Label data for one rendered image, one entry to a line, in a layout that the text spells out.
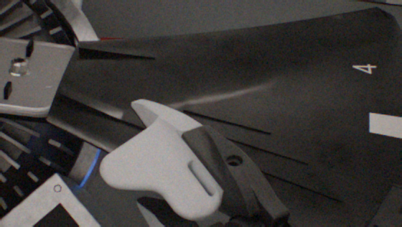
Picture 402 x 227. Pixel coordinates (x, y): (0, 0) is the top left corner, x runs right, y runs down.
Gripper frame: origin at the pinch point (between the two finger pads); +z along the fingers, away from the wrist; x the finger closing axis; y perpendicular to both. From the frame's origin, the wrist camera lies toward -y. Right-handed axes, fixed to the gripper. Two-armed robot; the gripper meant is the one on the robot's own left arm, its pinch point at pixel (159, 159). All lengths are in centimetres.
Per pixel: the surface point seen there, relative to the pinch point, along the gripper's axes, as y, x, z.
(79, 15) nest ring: -7.3, 4.8, 26.5
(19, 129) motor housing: 2.5, 7.4, 17.2
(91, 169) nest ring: -3.5, 14.6, 18.2
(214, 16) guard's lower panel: -44, 32, 61
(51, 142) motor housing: 0.3, 9.3, 16.7
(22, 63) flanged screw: 3.7, -2.1, 10.9
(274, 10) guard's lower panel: -52, 30, 56
